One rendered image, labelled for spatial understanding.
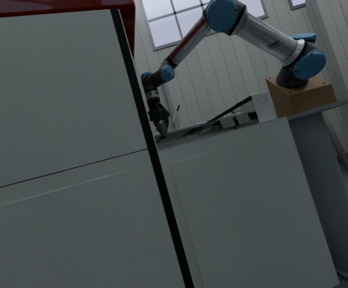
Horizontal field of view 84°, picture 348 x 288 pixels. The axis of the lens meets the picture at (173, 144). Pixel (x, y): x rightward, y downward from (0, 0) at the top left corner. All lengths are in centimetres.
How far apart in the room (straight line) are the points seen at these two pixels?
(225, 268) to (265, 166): 42
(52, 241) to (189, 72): 306
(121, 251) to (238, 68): 322
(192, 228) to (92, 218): 38
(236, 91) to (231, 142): 255
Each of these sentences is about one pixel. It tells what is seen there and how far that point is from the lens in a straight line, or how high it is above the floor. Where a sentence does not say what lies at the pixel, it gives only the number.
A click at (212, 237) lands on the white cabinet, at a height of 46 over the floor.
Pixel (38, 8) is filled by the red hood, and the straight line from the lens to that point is 69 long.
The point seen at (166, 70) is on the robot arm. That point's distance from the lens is 105.
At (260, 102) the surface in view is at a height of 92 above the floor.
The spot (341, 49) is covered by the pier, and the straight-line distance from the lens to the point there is 399.
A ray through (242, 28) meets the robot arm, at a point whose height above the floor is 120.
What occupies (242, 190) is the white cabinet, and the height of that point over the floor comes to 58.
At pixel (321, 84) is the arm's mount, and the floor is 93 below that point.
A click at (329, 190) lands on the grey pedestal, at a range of 122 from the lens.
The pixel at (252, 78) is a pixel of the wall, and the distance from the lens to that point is 348.
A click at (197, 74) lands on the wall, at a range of 333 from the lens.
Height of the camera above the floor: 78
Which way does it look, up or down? 4 degrees up
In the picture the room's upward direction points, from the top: 16 degrees counter-clockwise
